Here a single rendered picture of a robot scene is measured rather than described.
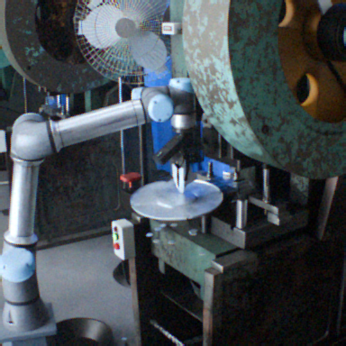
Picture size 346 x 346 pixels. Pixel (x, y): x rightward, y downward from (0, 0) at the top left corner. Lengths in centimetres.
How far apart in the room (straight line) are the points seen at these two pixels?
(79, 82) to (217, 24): 183
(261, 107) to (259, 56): 13
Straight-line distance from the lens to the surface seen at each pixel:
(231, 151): 185
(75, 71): 303
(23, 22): 292
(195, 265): 188
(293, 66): 152
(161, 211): 176
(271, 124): 139
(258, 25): 133
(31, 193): 178
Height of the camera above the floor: 143
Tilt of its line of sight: 18 degrees down
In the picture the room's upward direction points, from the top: 2 degrees counter-clockwise
